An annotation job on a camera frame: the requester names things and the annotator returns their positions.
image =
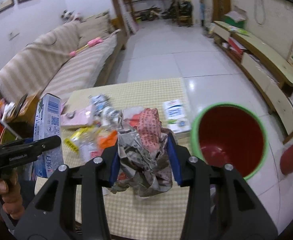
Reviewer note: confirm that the yellow tissue pack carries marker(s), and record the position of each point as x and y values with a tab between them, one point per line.
76	137

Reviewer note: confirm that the baby stroller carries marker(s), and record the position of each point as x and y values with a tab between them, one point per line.
180	12

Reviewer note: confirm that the beige sofa cushion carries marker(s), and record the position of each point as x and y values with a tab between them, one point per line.
92	28

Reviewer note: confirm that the green red trash bin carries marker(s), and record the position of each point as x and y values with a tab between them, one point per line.
228	133

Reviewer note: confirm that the person's left hand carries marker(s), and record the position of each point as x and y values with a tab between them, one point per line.
11	197

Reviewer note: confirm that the striped beige sofa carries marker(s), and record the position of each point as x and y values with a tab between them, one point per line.
44	66

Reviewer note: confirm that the green cardboard box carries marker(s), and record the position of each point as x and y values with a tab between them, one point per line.
237	17

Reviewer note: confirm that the white milk carton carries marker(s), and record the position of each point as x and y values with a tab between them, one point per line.
176	117

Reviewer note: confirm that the patterned paper cup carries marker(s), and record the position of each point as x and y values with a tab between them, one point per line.
109	117

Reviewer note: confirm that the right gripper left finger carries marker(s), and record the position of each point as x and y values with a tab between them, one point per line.
70	205

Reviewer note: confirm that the pink toy wand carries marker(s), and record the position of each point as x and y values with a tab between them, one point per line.
89	44

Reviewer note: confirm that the black tablet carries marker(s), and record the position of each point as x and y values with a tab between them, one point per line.
19	105

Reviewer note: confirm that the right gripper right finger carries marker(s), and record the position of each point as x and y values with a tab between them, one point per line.
221	205

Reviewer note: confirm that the pink box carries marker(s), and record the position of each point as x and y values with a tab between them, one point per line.
78	118

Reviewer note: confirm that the panda plush toy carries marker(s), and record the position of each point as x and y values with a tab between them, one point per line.
69	16

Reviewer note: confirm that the orange plastic bag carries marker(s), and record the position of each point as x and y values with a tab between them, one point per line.
107	139

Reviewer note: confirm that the blue toothpaste box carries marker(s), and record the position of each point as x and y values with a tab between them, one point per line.
47	124

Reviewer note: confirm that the white printed paper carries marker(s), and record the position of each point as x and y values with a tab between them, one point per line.
100	101

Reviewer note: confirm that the wooden side table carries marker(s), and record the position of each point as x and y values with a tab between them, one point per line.
23	124

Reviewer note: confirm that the newspaper wad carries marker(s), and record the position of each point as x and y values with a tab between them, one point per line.
143	153

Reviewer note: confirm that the long tv cabinet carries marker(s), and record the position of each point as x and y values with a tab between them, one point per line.
271	74

